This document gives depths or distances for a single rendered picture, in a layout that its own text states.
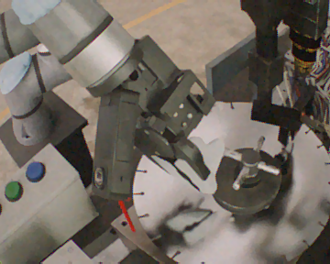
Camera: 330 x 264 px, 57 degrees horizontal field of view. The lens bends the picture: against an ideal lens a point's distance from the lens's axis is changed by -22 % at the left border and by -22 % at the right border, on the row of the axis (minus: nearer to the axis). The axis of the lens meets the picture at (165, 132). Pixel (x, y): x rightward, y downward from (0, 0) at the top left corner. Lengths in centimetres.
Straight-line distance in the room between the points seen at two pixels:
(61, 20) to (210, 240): 33
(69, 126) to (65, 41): 63
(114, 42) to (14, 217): 41
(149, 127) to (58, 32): 15
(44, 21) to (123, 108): 14
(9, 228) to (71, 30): 41
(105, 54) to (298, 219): 34
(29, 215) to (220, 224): 34
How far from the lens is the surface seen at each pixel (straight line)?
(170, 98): 39
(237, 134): 59
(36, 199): 65
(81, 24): 34
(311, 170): 56
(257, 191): 51
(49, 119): 96
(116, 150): 37
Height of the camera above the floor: 138
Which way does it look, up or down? 46 degrees down
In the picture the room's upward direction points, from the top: 9 degrees counter-clockwise
